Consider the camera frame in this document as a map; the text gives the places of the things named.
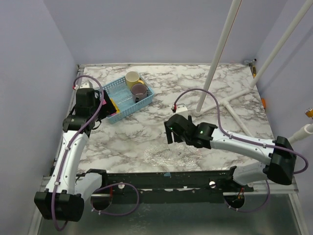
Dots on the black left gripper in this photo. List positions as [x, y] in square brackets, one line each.
[107, 109]

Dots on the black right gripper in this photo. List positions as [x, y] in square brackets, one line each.
[169, 132]

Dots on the light blue plastic basket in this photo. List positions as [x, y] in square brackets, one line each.
[127, 109]

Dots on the clear textured glass tray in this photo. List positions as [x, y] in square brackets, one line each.
[173, 155]

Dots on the purple grey mug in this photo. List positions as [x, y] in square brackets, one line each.
[139, 92]

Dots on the yellow ceramic mug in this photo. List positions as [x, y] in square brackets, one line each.
[132, 78]

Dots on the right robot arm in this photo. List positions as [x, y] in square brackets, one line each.
[275, 159]

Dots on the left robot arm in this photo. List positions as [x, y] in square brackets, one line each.
[64, 197]

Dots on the yellow toothpaste tube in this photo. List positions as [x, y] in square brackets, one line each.
[115, 106]

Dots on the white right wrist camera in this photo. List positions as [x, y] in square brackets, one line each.
[180, 109]

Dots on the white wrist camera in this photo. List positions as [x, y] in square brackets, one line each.
[180, 109]
[86, 86]

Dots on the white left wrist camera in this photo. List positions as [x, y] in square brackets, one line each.
[86, 86]

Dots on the aluminium table edge rail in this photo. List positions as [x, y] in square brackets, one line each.
[80, 70]

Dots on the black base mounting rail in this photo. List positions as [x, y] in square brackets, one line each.
[169, 187]

